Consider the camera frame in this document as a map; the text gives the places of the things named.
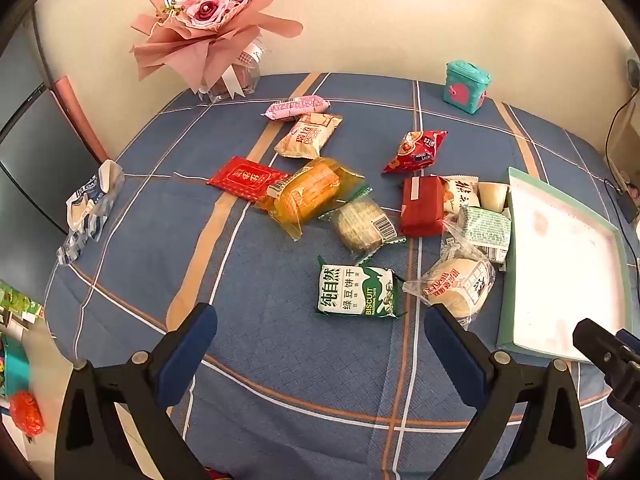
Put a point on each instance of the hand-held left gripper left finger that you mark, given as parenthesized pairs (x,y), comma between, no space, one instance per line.
(192,345)

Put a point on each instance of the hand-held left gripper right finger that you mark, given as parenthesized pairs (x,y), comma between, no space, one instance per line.
(452,350)

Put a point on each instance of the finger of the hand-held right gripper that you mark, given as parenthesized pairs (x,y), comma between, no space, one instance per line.
(600,350)
(631,342)

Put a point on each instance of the clear white bun packet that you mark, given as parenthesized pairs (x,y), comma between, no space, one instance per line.
(457,285)

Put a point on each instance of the white tray with green rim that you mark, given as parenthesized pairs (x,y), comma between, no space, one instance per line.
(560,270)

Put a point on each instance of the green biscuit packet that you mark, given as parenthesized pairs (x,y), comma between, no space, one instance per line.
(350,290)

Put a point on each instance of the green-white small snack packet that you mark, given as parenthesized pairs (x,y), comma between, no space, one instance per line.
(485,230)

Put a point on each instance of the dark red snack packet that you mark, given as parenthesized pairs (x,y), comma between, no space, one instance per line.
(421,207)

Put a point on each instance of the clear round pastry packet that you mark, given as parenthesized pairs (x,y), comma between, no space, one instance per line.
(357,222)

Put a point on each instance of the yellow corn cake packet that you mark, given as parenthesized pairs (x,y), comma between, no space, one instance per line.
(305,192)

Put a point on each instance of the beige orange-label snack packet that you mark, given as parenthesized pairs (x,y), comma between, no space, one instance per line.
(307,137)

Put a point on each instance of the pink snack packet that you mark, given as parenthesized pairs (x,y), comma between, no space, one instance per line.
(297,107)

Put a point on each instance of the blue plaid bedsheet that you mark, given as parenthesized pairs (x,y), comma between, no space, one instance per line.
(250,270)

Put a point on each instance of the black power adapter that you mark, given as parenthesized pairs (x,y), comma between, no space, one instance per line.
(626,207)

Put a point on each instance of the white fruit-print snack packet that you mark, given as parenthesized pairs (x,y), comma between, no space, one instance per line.
(460,195)

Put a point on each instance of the cream jelly cup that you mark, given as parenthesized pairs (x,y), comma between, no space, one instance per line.
(492,196)

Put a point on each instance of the flat red gold-print packet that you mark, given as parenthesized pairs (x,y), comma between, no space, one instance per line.
(242,177)

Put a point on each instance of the green printed package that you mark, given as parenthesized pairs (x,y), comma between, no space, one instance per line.
(20,305)

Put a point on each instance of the orange crinkled object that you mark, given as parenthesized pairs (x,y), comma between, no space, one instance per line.
(27,412)

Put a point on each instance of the crumpled blue-white wrapper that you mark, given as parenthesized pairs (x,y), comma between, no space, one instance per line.
(87,200)

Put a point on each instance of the teal printed package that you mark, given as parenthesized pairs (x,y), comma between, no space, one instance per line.
(12,365)

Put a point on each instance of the red triangular snack packet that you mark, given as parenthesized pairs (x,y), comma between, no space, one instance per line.
(412,152)

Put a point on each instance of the dark grey cabinet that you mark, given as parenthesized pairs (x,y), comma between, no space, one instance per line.
(30,150)

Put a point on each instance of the pink-brown board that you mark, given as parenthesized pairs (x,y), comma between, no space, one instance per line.
(80,115)

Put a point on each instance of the clear glass vase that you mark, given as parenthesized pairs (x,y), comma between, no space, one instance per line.
(245,85)

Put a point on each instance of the teal toy box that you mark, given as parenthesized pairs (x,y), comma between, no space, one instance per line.
(465,85)

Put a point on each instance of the teal round object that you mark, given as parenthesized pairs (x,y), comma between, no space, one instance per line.
(634,75)

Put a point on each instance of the pink flower bouquet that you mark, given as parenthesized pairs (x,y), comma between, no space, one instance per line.
(205,10)

